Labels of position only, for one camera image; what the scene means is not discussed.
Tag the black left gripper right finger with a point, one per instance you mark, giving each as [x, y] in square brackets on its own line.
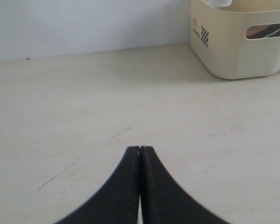
[163, 201]

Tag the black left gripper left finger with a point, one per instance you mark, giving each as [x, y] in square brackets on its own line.
[117, 201]

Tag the brown wooden plate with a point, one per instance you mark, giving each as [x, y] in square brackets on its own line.
[258, 32]

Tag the white ceramic bowl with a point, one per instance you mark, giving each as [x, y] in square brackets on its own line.
[274, 30]

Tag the cream plastic storage bin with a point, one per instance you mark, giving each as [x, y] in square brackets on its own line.
[218, 38]

